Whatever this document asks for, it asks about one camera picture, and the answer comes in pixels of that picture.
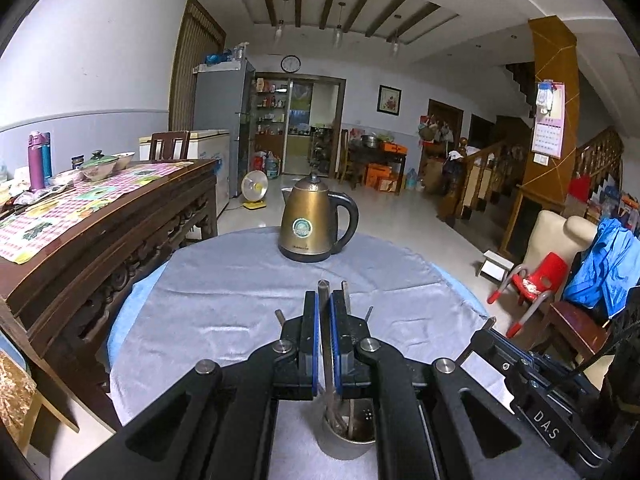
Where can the small shallow bowl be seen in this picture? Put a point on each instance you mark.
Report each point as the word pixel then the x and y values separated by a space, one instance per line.
pixel 65 177

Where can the light blue table cover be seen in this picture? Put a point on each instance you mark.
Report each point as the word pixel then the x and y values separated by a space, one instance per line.
pixel 131 300

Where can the metal pot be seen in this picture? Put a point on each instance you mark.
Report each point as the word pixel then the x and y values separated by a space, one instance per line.
pixel 370 141

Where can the purple water bottle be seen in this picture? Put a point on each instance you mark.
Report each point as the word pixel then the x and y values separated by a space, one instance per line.
pixel 36 165

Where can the red plastic child chair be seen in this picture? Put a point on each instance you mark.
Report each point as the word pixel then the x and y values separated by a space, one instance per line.
pixel 542 275

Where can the blue jacket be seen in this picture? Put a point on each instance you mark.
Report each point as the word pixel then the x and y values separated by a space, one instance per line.
pixel 607 265

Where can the pendant lamp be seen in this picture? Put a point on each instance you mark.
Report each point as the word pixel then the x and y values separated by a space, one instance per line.
pixel 280 30
pixel 340 32
pixel 395 44

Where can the green bowl lid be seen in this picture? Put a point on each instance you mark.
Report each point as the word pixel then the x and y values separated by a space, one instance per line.
pixel 99 160

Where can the cream armchair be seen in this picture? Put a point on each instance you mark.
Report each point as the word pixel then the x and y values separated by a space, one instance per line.
pixel 550 235

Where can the flat orange box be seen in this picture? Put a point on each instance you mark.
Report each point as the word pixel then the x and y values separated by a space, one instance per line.
pixel 394 148

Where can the dark wooden side table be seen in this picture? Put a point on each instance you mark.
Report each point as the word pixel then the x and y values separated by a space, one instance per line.
pixel 357 157

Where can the grey tablecloth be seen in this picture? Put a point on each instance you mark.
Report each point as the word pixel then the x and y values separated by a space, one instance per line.
pixel 200 310

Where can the large blue water jug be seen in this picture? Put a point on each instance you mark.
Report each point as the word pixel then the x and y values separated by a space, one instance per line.
pixel 272 167

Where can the bronze electric kettle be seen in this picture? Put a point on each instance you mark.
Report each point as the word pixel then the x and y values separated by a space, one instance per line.
pixel 305 220

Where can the white wall switch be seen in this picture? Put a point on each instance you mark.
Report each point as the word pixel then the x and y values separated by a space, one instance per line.
pixel 540 159

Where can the white step stool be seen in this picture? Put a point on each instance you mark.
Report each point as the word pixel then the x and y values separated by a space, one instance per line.
pixel 495 264

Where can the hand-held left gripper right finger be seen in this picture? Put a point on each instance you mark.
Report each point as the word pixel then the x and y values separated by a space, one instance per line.
pixel 336 345

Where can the dark wooden dining chair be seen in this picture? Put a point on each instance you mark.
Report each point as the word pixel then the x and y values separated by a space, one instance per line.
pixel 169 145

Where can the carved dark wooden table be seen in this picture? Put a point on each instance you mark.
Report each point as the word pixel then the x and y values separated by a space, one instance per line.
pixel 100 270

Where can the round electric heater fan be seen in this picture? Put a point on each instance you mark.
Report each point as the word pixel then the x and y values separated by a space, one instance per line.
pixel 254 185

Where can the shelf with jars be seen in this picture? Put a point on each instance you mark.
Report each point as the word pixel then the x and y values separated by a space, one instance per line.
pixel 272 105

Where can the grey refrigerator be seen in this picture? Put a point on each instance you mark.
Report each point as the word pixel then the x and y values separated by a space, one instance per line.
pixel 220 120

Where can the white chest freezer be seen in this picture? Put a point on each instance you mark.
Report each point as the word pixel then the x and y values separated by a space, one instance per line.
pixel 207 150

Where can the blue water bottle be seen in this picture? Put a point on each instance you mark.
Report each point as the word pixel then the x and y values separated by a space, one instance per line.
pixel 48 160

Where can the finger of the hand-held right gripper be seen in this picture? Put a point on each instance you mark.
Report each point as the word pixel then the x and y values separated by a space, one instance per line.
pixel 505 355

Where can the pink wall calendar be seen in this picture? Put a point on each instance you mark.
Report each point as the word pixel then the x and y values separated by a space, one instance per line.
pixel 547 130

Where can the pink checkered table cover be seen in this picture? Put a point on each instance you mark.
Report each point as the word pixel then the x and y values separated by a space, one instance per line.
pixel 75 205

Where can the brown wooden door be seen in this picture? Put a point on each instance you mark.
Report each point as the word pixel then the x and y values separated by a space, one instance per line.
pixel 195 60

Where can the wooden frame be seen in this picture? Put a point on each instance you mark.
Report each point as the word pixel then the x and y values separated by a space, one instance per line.
pixel 30 390

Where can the wooden landing railing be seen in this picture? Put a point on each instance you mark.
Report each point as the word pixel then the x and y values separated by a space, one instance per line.
pixel 600 152

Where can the steel utensil cup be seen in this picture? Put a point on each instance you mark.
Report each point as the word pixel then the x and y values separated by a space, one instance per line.
pixel 345 449

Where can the brown wooden chair seat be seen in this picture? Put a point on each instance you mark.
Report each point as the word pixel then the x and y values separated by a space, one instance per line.
pixel 575 325

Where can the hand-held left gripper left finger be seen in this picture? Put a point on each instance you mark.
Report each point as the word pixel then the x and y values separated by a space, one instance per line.
pixel 315 345

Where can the clear plastic water bottle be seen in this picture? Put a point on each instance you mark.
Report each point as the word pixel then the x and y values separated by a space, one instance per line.
pixel 411 180

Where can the white ceramic bowl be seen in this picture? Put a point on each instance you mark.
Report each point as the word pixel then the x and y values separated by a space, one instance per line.
pixel 125 160

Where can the small dark jar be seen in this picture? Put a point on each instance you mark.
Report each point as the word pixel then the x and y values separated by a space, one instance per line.
pixel 77 162

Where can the round wall clock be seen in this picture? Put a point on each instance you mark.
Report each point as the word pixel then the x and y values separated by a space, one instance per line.
pixel 290 64

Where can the framed flower picture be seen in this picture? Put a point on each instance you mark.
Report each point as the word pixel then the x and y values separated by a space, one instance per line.
pixel 389 100

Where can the orange cardboard box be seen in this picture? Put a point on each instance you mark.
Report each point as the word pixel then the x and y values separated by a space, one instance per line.
pixel 382 176

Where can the wooden stair railing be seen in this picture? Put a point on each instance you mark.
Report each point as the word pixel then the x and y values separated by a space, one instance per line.
pixel 480 170

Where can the wooden clad pillar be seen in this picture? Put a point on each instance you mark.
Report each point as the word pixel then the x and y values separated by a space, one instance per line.
pixel 550 60

